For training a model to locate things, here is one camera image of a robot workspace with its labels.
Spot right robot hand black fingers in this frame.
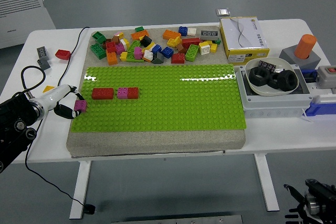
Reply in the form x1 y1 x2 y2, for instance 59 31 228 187
283 178 336 224

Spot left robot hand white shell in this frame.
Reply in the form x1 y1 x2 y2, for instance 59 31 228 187
41 84 87 120

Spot green toy baseplate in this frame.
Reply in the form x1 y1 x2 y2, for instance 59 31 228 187
70 63 247 133

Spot grey studded toy brick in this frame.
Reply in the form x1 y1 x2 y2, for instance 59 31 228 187
36 46 50 61

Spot red long toy brick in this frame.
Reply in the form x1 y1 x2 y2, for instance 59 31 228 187
181 37 201 49
91 88 115 101

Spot orange long toy brick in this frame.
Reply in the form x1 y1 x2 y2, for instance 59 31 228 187
162 29 182 40
130 30 149 41
106 51 119 66

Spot lime green toy brick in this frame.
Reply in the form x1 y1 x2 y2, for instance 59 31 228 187
127 40 141 54

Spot grey sloped toy brick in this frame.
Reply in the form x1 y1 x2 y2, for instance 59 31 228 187
151 52 165 65

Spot white table leg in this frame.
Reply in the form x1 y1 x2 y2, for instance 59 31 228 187
69 161 92 220
253 154 280 212

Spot dark green long brick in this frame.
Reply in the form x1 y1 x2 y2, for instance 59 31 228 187
90 43 107 60

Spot dark green square brick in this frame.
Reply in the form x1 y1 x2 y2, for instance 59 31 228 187
91 31 107 44

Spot lime green flat plate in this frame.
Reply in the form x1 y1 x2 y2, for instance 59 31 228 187
125 53 144 63

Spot white panel heater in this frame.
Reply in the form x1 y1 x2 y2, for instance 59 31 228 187
0 0 57 49

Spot blue plastic block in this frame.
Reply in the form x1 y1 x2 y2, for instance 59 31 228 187
304 94 336 118

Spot grey junction box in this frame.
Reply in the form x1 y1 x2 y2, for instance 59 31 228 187
234 63 314 119

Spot grey-brown mat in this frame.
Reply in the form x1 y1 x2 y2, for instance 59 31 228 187
65 25 247 159

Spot grey box red button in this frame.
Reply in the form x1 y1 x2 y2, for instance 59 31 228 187
316 65 336 90

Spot white bowl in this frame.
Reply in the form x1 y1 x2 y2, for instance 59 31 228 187
244 57 300 96

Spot large black nut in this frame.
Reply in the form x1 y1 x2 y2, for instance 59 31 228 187
248 67 271 86
277 69 299 93

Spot small black nut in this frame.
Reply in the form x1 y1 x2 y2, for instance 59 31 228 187
267 73 281 90

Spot blue black plastic part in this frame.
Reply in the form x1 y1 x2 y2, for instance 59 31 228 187
300 68 319 83

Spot grey block holder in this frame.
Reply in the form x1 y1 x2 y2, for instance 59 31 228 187
279 47 322 70

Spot lime green long brick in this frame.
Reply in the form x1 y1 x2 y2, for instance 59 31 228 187
185 44 200 62

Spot purple circuit board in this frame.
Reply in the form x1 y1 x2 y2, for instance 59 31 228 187
257 60 277 72

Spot orange cylinder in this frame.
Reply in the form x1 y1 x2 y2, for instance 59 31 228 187
293 34 318 59

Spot grey long holed brick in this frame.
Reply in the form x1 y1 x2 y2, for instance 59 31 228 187
200 30 220 41

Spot yellow white cardboard box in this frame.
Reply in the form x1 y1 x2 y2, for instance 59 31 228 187
219 16 271 65

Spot white cable tie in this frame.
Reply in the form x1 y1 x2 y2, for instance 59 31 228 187
300 108 313 123

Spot black cord with plug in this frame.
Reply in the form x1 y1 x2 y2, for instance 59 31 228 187
25 26 97 215

